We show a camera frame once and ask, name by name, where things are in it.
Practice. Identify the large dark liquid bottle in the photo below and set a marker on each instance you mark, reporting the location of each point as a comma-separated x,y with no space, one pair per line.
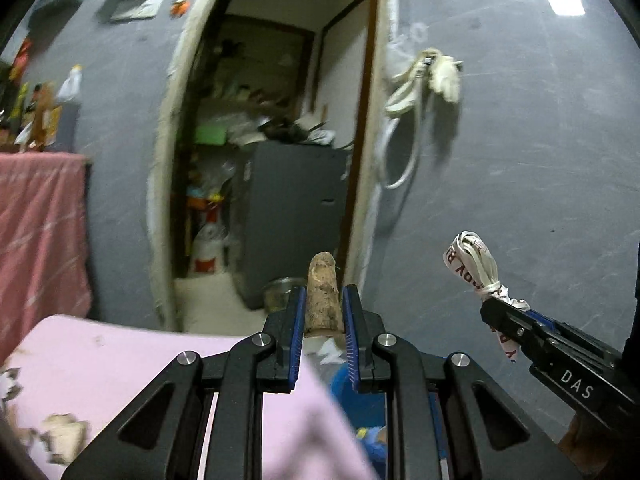
68,104

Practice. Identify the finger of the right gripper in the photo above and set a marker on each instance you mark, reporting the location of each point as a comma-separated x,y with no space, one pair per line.
539,318
515,331

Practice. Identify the brown root vegetable piece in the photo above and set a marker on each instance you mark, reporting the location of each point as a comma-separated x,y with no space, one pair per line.
323,311

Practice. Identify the orange wall hook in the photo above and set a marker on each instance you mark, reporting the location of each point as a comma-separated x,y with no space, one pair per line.
179,8

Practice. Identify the red checked cloth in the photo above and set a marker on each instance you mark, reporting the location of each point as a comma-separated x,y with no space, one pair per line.
44,248

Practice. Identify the white rubber gloves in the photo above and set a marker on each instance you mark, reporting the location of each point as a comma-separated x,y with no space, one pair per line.
430,71

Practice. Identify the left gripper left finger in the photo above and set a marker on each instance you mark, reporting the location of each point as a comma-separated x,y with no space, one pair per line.
202,417

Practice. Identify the green plastic box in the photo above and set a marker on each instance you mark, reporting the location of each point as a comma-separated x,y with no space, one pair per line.
211,134

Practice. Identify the white red sack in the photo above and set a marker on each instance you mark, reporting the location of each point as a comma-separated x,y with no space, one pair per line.
208,246

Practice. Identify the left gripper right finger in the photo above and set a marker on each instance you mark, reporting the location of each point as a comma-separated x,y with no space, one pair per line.
446,418

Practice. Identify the torn beige paper scrap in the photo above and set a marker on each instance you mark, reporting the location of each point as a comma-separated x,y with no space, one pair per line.
66,436

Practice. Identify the blue plastic bucket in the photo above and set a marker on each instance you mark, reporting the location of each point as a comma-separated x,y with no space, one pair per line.
366,414

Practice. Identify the grey metal cabinet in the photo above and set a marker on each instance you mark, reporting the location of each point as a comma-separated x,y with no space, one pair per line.
287,204

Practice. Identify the stainless steel pot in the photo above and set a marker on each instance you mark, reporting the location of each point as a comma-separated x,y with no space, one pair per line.
276,293

